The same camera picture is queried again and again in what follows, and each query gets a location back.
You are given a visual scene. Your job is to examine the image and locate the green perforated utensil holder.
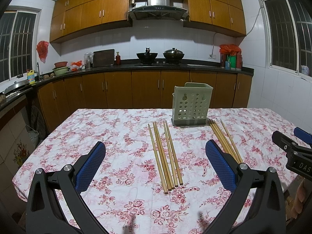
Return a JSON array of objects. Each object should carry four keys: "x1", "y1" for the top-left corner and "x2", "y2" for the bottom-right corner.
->
[{"x1": 171, "y1": 82, "x2": 213, "y2": 126}]

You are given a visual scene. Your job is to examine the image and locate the red sauce bottle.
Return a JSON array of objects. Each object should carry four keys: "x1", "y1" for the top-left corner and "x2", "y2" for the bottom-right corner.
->
[{"x1": 115, "y1": 52, "x2": 121, "y2": 65}]

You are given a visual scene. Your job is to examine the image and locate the right barred window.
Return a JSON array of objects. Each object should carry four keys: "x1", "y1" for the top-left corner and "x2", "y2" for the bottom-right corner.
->
[{"x1": 262, "y1": 0, "x2": 311, "y2": 77}]

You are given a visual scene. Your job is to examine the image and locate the upper wooden cabinets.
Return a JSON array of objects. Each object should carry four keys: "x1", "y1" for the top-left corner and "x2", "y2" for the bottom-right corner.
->
[{"x1": 50, "y1": 0, "x2": 246, "y2": 43}]

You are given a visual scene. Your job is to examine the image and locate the red bag on counter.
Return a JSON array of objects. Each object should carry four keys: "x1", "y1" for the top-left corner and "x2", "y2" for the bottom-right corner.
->
[{"x1": 219, "y1": 44, "x2": 241, "y2": 56}]

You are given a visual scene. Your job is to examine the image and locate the green basin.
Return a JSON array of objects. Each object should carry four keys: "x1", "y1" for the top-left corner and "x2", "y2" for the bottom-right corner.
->
[{"x1": 53, "y1": 66, "x2": 69, "y2": 76}]

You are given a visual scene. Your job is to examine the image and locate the sink faucet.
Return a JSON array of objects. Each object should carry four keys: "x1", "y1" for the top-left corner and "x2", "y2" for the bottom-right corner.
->
[{"x1": 36, "y1": 62, "x2": 41, "y2": 81}]

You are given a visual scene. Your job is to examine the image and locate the green box on counter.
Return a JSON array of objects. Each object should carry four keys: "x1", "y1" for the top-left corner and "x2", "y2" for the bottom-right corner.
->
[{"x1": 227, "y1": 55, "x2": 236, "y2": 70}]

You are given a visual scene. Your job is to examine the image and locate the left barred window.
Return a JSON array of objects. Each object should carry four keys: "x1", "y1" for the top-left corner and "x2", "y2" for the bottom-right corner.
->
[{"x1": 0, "y1": 10, "x2": 37, "y2": 82}]

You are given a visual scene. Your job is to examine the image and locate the dark cutting board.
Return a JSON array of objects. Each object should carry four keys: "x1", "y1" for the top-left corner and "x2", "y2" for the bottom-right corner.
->
[{"x1": 93, "y1": 49, "x2": 115, "y2": 68}]

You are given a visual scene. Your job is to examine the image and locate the red plastic bag on wall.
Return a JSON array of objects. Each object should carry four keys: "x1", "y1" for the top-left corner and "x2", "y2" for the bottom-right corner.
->
[{"x1": 36, "y1": 41, "x2": 49, "y2": 63}]

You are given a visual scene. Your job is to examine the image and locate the person right hand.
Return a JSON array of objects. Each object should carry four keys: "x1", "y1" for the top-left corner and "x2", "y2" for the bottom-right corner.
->
[{"x1": 291, "y1": 179, "x2": 306, "y2": 219}]

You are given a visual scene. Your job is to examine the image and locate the barred window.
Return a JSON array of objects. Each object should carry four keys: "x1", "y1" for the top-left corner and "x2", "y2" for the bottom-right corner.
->
[
  {"x1": 262, "y1": 0, "x2": 311, "y2": 77},
  {"x1": 0, "y1": 10, "x2": 37, "y2": 82}
]

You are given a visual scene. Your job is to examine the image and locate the floral red white tablecloth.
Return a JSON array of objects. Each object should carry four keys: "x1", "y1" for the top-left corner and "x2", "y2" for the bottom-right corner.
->
[{"x1": 12, "y1": 108, "x2": 308, "y2": 233}]

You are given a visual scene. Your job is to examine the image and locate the wooden cabinets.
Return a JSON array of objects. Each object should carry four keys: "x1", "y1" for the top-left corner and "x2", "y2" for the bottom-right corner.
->
[
  {"x1": 50, "y1": 0, "x2": 246, "y2": 43},
  {"x1": 38, "y1": 70, "x2": 252, "y2": 132}
]

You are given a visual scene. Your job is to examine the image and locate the steel range hood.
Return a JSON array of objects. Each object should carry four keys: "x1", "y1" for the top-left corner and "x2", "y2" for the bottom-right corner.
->
[{"x1": 129, "y1": 0, "x2": 188, "y2": 21}]

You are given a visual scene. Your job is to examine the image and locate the lower wooden cabinets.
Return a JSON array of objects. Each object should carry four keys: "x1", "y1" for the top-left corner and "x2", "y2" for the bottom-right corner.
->
[{"x1": 38, "y1": 70, "x2": 252, "y2": 132}]

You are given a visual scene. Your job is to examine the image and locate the orange bag on counter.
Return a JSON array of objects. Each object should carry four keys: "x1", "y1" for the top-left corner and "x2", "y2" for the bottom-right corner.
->
[{"x1": 70, "y1": 60, "x2": 83, "y2": 71}]

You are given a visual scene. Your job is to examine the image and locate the black wok left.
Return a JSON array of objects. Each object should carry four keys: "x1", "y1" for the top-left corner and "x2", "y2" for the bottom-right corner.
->
[{"x1": 137, "y1": 48, "x2": 158, "y2": 65}]

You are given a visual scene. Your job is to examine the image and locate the yellow detergent bottle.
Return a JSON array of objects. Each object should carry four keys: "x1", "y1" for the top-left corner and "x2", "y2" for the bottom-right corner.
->
[{"x1": 27, "y1": 70, "x2": 35, "y2": 85}]

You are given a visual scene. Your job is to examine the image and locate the black wok with lid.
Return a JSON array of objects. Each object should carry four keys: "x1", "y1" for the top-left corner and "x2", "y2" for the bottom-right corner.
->
[{"x1": 163, "y1": 48, "x2": 184, "y2": 63}]

